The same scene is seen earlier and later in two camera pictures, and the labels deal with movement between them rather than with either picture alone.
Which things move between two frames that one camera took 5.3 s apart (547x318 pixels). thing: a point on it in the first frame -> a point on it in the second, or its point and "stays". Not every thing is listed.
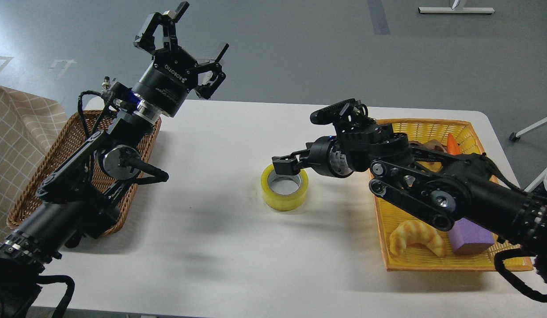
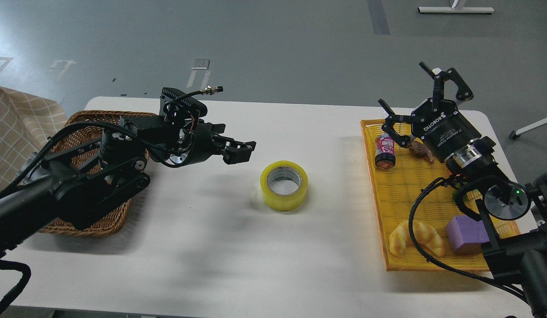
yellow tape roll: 283,192 stays
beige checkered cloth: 24,126 stays
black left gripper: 164,83 -> 193,145
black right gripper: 326,158 -> 443,129
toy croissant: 411,232 stays
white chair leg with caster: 515,137 stays
